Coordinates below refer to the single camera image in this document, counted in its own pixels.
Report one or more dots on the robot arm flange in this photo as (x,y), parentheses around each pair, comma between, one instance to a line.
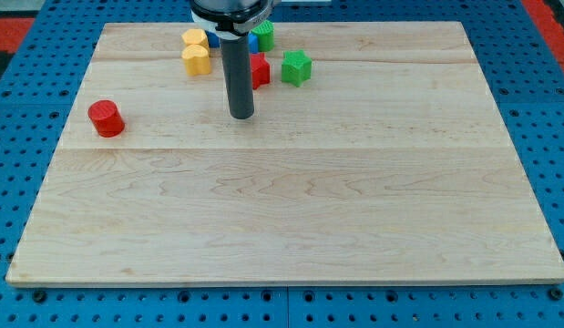
(230,19)

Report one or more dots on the green circle block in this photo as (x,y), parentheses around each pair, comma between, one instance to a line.
(265,34)

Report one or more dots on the blue cube block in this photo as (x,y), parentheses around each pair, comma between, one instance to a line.
(253,41)

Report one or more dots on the red star block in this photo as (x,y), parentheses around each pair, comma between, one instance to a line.
(260,70)

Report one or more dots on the green star block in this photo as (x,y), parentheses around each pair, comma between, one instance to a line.
(296,67)

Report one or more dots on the wooden board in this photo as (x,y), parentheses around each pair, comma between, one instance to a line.
(390,166)

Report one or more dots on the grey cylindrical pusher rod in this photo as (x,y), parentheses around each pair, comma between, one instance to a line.
(235,57)

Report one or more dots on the yellow heart block front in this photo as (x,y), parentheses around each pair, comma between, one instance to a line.
(196,60)

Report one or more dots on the yellow block rear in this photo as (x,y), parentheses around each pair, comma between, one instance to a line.
(195,37)

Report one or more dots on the red cylinder block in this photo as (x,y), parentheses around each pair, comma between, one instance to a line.
(106,119)

